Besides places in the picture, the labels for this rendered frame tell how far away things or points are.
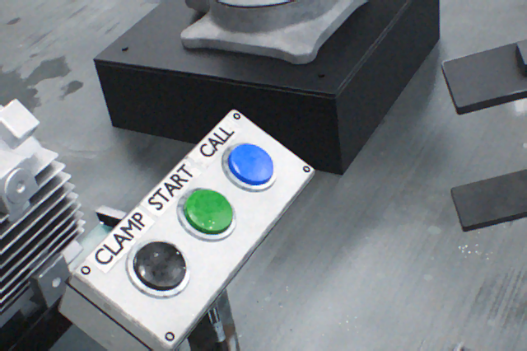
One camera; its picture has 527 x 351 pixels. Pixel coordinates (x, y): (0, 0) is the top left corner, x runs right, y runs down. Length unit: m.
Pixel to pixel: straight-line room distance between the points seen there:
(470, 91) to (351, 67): 0.51
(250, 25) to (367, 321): 0.38
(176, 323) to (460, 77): 0.20
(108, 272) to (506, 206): 0.25
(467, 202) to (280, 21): 0.48
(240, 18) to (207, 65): 0.07
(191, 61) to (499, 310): 0.46
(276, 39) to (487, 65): 0.56
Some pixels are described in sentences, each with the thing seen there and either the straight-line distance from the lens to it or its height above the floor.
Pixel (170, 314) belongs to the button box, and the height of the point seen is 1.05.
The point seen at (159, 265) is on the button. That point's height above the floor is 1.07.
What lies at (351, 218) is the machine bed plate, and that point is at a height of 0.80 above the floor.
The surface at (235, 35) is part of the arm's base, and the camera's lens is 0.99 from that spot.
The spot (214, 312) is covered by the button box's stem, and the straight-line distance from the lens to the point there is 0.54.
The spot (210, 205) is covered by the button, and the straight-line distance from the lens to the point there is 0.50.
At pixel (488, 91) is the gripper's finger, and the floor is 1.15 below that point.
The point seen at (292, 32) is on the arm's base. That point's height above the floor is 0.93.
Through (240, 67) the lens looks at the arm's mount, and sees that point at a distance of 0.97.
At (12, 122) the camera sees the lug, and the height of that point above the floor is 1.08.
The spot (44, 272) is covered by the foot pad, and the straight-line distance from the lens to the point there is 0.63.
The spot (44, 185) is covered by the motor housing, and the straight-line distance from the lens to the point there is 0.62.
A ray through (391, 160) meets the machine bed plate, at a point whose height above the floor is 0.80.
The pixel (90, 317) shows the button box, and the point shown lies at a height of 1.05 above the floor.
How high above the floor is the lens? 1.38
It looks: 37 degrees down
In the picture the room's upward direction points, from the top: 10 degrees counter-clockwise
